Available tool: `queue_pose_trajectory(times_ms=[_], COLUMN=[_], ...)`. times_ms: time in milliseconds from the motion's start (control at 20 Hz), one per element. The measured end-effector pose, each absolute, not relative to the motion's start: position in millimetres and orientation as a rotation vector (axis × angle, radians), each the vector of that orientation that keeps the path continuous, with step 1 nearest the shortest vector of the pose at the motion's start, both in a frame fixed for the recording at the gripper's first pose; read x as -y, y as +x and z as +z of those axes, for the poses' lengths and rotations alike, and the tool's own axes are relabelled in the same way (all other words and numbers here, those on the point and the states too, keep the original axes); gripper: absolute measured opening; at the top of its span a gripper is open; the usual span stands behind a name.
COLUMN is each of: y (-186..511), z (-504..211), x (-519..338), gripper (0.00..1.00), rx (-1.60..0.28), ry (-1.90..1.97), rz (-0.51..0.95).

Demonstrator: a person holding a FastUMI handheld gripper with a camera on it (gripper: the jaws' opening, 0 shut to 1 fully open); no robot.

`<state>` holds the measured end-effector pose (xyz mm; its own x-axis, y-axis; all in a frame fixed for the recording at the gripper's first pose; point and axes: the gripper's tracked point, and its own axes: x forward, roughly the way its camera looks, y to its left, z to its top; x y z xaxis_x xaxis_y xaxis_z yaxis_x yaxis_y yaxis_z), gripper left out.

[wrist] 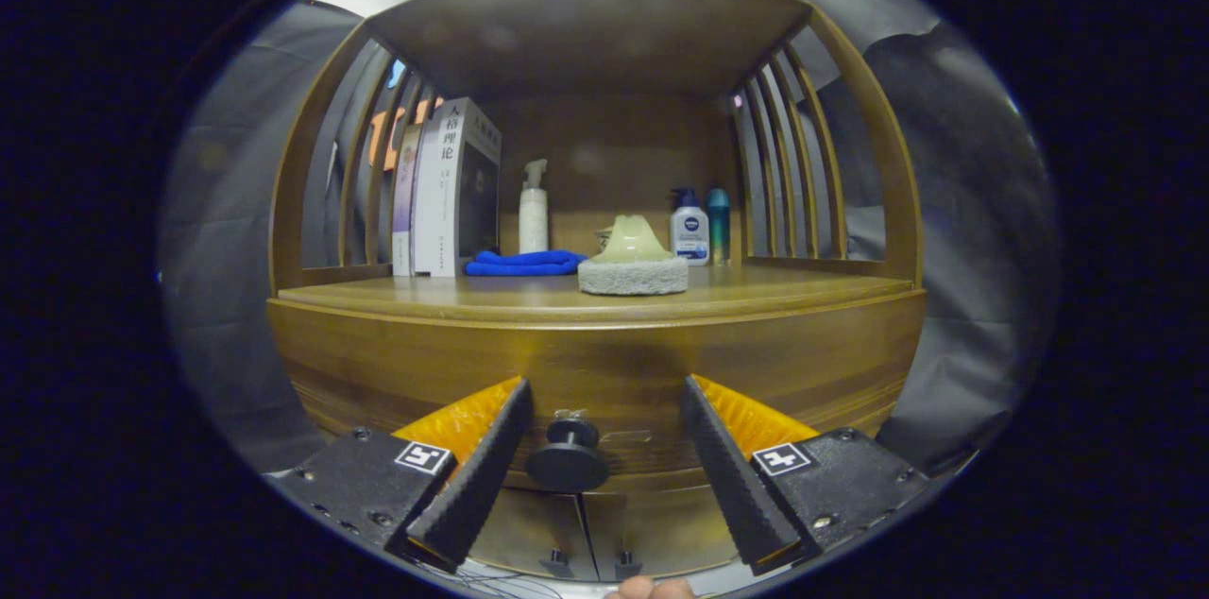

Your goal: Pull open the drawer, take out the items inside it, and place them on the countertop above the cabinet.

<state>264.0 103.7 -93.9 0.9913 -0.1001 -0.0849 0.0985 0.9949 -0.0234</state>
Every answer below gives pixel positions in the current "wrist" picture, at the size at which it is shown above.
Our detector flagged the black backdrop cloth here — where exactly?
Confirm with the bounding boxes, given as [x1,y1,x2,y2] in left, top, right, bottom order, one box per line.
[161,0,1059,477]

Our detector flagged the blue folded cloth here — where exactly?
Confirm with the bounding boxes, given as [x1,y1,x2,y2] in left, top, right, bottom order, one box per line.
[465,248,588,277]

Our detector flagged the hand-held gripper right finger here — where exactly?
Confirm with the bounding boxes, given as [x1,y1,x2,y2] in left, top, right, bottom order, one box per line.
[680,374,931,576]

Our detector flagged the white pump bottle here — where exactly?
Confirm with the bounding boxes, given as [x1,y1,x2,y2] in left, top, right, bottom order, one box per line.
[519,159,550,254]

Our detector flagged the teal slim bottle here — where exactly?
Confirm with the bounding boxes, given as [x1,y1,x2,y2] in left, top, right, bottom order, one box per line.
[707,188,732,265]

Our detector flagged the thin pale purple book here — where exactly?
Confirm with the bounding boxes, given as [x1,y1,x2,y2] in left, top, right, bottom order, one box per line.
[391,122,424,278]

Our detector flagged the wooden countertop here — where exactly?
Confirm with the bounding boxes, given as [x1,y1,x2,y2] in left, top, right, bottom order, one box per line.
[274,261,927,328]

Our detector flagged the thick white book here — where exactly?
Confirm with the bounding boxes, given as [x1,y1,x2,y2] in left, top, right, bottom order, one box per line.
[413,97,502,278]

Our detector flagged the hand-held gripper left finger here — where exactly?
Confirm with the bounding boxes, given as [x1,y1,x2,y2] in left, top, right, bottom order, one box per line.
[264,375,535,572]

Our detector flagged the wooden cabinet with slatted sides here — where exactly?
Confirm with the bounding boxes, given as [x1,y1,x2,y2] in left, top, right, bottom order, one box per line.
[267,0,928,583]

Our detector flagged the green scrub brush with sponge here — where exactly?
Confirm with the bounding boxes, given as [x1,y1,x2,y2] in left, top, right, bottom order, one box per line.
[577,214,690,297]

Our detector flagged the white lotion bottle blue cap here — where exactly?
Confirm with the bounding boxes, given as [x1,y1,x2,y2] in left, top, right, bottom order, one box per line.
[670,188,710,266]

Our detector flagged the wooden cabinet door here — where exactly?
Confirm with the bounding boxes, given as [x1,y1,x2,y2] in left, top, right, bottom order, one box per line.
[581,484,757,581]
[468,486,601,583]

